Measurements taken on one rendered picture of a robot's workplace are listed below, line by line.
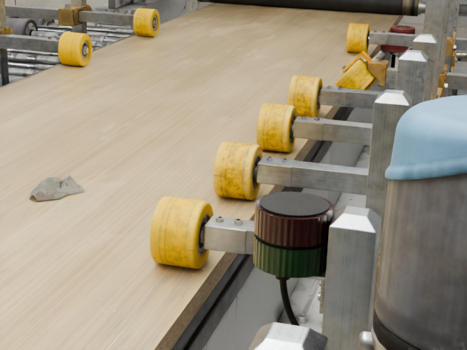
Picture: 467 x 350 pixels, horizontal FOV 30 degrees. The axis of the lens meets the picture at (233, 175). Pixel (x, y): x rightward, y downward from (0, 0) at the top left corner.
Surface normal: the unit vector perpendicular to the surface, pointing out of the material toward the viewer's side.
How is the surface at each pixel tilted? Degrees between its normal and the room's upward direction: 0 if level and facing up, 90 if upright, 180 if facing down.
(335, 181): 90
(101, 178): 0
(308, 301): 0
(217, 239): 90
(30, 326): 0
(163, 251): 101
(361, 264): 90
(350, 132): 90
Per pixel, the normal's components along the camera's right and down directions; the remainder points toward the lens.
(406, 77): -0.27, 0.29
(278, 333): 0.03, -0.95
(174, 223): -0.21, -0.29
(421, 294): -0.70, 0.22
